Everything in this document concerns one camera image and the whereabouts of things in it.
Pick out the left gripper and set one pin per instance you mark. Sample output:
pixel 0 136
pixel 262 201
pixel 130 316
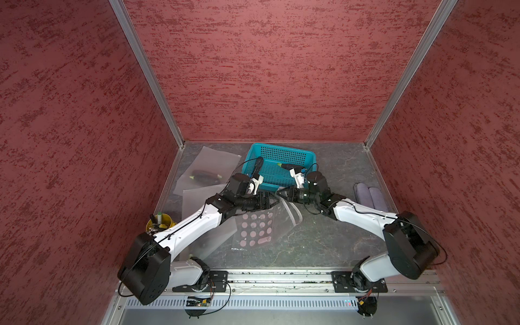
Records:
pixel 266 204

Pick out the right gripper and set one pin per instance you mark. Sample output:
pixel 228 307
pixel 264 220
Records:
pixel 291 193

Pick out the pink dotted zip-top bag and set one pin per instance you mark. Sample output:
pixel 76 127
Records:
pixel 263 228

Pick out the clear zip-top bag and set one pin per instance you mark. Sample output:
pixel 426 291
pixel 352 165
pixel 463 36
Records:
pixel 206 236
pixel 210 168

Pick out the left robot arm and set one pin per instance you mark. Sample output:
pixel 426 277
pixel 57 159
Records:
pixel 149 267

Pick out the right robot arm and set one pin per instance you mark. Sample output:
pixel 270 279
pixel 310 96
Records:
pixel 410 249

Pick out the purple roller left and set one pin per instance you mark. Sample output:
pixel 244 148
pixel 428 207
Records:
pixel 363 195

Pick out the purple roller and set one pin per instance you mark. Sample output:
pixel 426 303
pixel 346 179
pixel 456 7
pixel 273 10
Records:
pixel 378 200
pixel 363 195

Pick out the purple roller right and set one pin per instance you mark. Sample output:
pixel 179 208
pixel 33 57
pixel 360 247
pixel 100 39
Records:
pixel 378 200

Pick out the left circuit board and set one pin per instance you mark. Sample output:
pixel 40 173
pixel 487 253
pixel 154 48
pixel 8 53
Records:
pixel 199 302

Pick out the right black connector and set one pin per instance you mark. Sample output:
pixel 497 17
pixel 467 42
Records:
pixel 367 306

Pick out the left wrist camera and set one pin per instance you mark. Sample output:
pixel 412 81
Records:
pixel 241 184

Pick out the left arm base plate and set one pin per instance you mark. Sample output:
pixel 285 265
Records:
pixel 211 282

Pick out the aluminium front rail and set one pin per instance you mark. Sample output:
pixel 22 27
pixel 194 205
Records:
pixel 291 289

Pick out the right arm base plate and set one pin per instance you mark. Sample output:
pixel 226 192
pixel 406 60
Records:
pixel 345 282

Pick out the left corner aluminium post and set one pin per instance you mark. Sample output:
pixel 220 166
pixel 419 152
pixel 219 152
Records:
pixel 123 17

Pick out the corner aluminium post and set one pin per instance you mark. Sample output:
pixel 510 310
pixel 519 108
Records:
pixel 433 29
pixel 123 17

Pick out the right corner aluminium post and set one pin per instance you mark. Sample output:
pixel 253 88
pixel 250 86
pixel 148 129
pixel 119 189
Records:
pixel 433 29

